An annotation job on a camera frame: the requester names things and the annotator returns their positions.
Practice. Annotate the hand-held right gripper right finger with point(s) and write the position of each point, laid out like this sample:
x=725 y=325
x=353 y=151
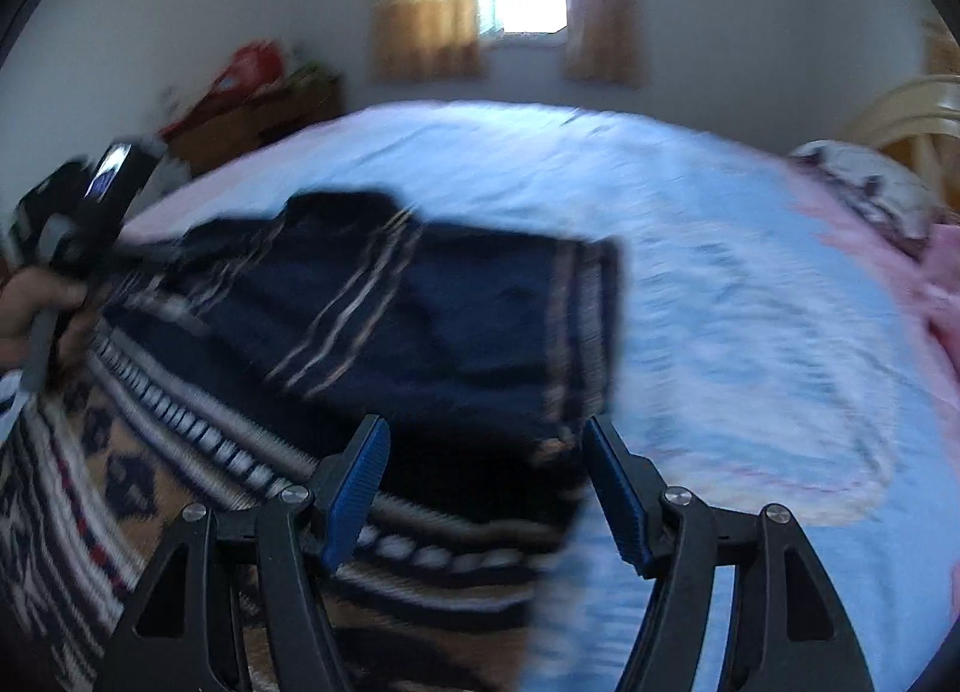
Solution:
x=616 y=497

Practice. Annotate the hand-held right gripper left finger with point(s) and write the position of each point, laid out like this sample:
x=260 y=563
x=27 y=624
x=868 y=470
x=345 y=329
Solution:
x=356 y=489

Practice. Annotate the navy patterned knit sweater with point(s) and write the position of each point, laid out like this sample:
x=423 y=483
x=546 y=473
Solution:
x=465 y=317

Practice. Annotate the person's left hand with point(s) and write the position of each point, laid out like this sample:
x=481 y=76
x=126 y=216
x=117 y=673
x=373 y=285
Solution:
x=22 y=306

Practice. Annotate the wooden cabinet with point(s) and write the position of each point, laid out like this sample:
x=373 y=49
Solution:
x=255 y=122

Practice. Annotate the red bag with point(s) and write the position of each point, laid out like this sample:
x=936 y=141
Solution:
x=240 y=73

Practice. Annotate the light blue dotted bed sheet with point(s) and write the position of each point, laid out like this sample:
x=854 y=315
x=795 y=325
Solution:
x=712 y=287

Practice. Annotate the pink pillow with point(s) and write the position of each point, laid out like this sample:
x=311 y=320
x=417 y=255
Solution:
x=946 y=287

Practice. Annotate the white dark printed pillow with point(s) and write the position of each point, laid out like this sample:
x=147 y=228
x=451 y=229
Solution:
x=870 y=182

